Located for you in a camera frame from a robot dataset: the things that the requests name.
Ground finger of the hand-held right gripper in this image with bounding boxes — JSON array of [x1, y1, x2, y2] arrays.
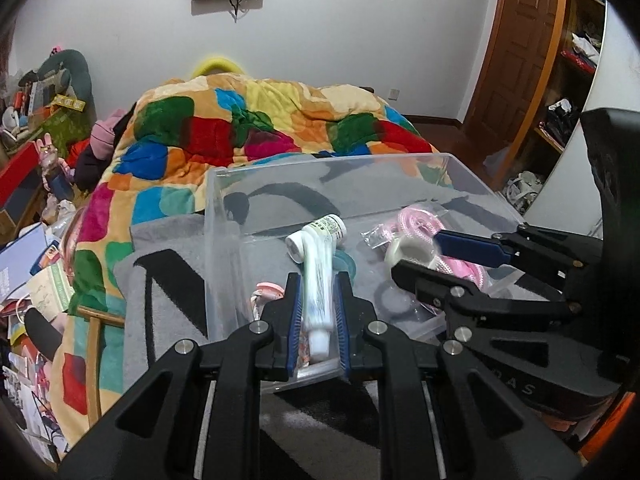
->
[[391, 262, 584, 356], [435, 224, 605, 292]]

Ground small clear plastic bag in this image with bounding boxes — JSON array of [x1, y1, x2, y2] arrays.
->
[[361, 228, 392, 251]]

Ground white squeeze tube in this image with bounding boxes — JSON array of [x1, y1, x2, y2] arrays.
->
[[285, 230, 335, 363]]

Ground white bottle with green label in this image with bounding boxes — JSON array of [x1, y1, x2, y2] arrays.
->
[[309, 214, 348, 246]]

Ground wooden wardrobe shelf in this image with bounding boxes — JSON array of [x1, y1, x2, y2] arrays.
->
[[520, 0, 608, 196]]

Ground yellow pillow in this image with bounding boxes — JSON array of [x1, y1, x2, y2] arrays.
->
[[192, 56, 246, 79]]

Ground clear round lid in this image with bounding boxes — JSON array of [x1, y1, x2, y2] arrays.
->
[[372, 282, 426, 322]]

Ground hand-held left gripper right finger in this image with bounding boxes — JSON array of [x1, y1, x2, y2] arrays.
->
[[334, 271, 587, 480]]

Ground pink clip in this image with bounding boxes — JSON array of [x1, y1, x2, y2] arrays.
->
[[250, 282, 287, 322]]

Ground clear plastic storage box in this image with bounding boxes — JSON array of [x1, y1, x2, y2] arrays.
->
[[203, 152, 566, 393]]

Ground pink braided cord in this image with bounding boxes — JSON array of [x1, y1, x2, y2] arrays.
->
[[381, 206, 487, 290]]

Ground brown wooden door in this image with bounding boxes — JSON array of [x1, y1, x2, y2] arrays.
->
[[462, 0, 570, 136]]

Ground pile of books and papers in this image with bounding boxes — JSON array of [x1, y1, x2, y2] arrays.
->
[[0, 200, 96, 466]]

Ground cluttered side table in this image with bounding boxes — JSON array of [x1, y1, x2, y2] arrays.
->
[[0, 50, 96, 241]]

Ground pink knit hat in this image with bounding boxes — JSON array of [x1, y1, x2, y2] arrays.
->
[[90, 108, 130, 162]]

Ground wooden chair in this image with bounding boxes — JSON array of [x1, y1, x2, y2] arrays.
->
[[77, 305, 126, 431]]

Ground colourful patchwork blanket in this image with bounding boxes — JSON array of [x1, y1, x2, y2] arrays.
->
[[50, 74, 453, 448]]

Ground grey blanket with black print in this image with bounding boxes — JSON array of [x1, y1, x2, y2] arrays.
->
[[112, 157, 526, 453]]

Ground white shoes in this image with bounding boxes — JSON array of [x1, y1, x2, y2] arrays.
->
[[504, 171, 546, 211]]

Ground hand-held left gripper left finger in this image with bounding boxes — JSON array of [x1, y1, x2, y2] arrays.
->
[[60, 272, 306, 480]]

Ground teal ring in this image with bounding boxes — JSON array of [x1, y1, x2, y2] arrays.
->
[[331, 252, 358, 281]]

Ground white tape roll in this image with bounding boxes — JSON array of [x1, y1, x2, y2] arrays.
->
[[384, 236, 441, 269]]

